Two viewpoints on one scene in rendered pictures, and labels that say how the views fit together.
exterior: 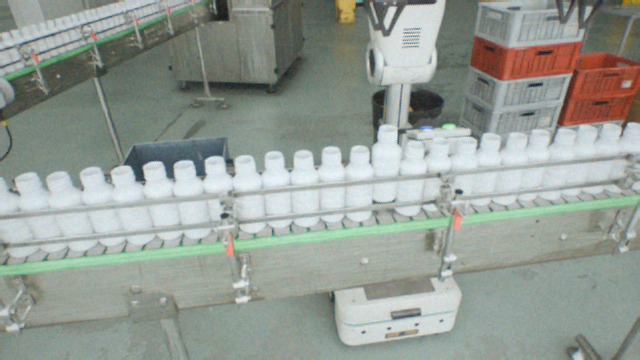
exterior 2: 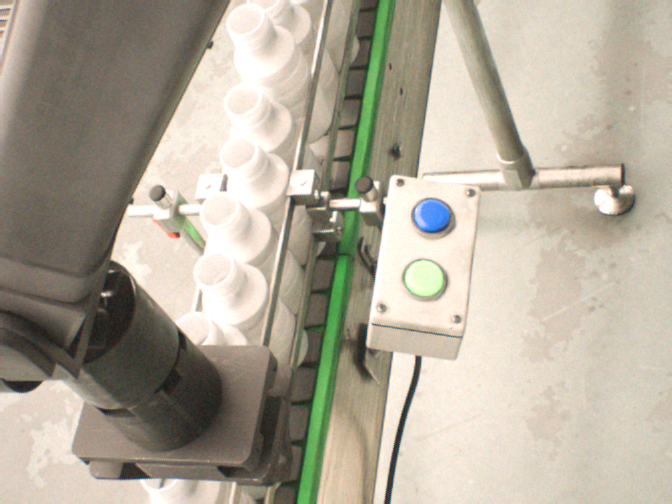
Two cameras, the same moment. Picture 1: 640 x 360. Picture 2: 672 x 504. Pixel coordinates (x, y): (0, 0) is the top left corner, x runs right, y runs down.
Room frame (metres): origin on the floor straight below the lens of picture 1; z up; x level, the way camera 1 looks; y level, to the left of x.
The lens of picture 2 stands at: (1.29, -0.76, 2.02)
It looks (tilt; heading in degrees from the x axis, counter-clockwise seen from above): 55 degrees down; 134
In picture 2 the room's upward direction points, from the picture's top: 32 degrees counter-clockwise
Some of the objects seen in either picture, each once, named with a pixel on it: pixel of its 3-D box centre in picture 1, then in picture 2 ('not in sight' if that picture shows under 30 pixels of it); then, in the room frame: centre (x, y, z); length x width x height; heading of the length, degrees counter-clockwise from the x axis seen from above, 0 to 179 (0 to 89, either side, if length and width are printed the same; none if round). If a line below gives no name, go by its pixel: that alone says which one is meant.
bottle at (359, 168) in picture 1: (359, 183); (294, 51); (0.72, -0.08, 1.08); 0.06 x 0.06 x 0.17
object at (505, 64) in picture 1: (523, 53); not in sight; (2.90, -1.46, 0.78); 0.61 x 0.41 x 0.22; 105
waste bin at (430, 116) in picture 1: (402, 144); not in sight; (2.39, -0.54, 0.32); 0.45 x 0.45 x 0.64
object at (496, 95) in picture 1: (515, 83); not in sight; (2.89, -1.45, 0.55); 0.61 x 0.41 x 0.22; 105
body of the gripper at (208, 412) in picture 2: not in sight; (156, 386); (0.95, -0.58, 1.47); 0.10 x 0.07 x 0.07; 8
